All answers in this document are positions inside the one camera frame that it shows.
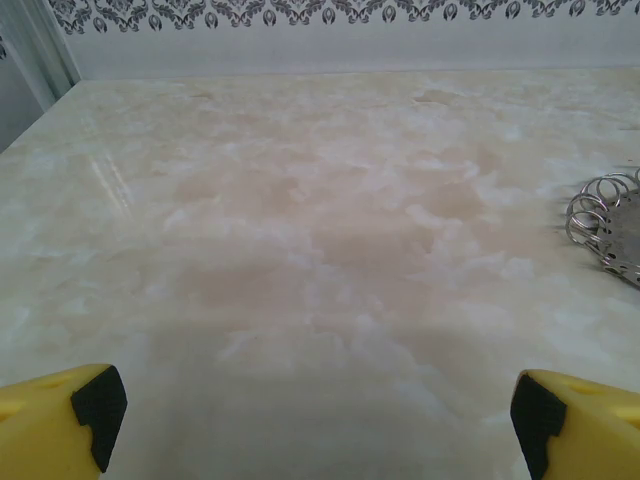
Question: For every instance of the metal keyring holder with rings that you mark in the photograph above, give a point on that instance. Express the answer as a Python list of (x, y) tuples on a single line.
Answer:
[(626, 230)]

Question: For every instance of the aluminium frame corner post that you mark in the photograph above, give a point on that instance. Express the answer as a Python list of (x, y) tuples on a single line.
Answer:
[(47, 50)]

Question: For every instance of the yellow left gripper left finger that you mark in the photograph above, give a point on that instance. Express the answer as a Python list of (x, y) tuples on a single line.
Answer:
[(45, 430)]

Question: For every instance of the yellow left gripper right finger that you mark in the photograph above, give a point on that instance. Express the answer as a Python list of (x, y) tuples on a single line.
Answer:
[(595, 430)]

